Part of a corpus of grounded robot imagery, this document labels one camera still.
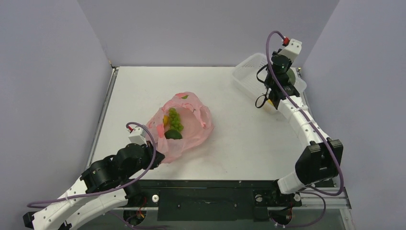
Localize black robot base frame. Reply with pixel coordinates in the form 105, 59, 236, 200
126, 180, 313, 222

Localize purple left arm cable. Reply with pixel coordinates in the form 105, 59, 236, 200
27, 122, 158, 209

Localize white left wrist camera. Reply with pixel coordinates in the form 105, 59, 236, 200
126, 124, 147, 145

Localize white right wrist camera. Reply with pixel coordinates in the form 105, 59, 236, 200
278, 37, 303, 63

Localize orange fake fruit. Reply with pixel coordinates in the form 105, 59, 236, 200
163, 115, 169, 126

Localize pink plastic bag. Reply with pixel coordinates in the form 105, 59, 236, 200
146, 92, 214, 163

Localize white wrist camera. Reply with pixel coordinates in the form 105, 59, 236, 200
278, 37, 303, 63
126, 124, 147, 145

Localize white plastic basket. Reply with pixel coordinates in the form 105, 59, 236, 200
232, 53, 307, 105

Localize green fake grapes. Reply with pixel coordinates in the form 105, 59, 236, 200
168, 108, 184, 132

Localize brown fake fruit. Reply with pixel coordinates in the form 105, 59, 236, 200
286, 68, 296, 85

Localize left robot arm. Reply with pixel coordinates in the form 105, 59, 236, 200
23, 141, 165, 230

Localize dark green fake lime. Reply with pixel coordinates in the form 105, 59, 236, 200
164, 129, 183, 140

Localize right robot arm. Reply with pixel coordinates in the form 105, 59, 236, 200
264, 54, 344, 205

